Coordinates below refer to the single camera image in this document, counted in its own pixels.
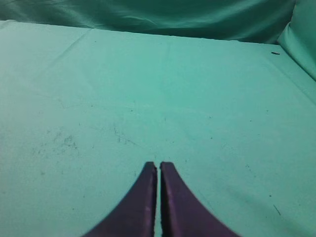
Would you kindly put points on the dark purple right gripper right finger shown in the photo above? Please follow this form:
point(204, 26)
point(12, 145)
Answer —
point(182, 214)

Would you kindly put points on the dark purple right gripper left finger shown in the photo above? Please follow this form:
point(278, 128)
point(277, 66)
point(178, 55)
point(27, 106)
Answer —
point(134, 216)

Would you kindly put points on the green table cloth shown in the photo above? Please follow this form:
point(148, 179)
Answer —
point(82, 110)

